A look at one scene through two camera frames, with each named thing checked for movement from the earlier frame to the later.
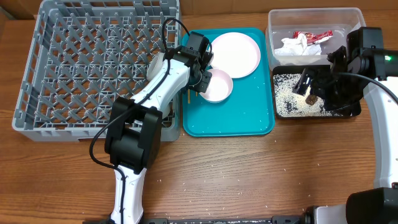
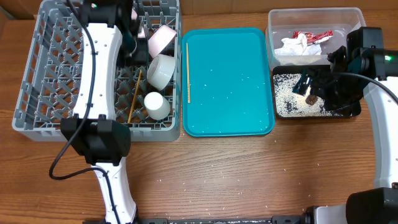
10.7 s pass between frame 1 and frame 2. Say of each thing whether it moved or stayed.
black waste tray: stayed
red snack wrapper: stayed
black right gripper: stayed
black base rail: stayed
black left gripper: moved
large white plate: moved
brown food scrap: stayed
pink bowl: moved
